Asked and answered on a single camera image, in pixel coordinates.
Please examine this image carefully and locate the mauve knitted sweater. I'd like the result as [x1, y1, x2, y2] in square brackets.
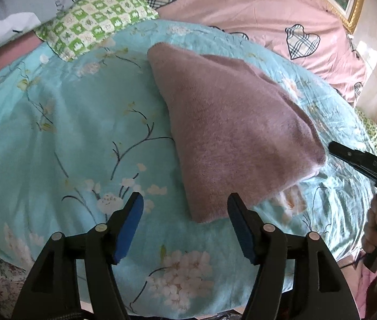
[147, 43, 326, 223]

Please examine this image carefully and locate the pink heart-print duvet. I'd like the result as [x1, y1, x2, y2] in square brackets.
[146, 0, 366, 104]

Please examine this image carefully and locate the green checkered pillow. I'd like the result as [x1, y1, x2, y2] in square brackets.
[35, 0, 159, 61]

